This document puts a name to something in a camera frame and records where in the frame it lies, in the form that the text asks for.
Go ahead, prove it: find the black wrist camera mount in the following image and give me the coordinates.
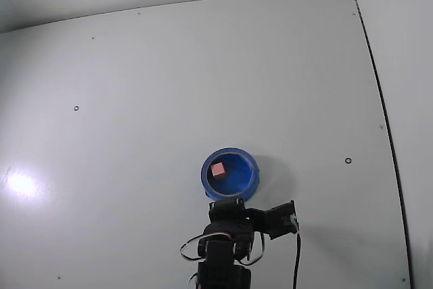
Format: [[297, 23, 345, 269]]
[[249, 200, 299, 242]]

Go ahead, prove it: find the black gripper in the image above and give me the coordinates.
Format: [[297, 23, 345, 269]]
[[207, 198, 255, 236]]

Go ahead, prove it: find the grey looped servo wire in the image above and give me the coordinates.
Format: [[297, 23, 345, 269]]
[[179, 230, 266, 267]]

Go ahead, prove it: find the pink cube block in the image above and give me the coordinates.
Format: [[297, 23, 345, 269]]
[[210, 162, 227, 179]]

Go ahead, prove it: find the blue round bin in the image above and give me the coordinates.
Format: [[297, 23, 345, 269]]
[[200, 148, 260, 203]]

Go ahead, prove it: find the black camera cable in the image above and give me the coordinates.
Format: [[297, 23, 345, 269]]
[[292, 224, 302, 289]]

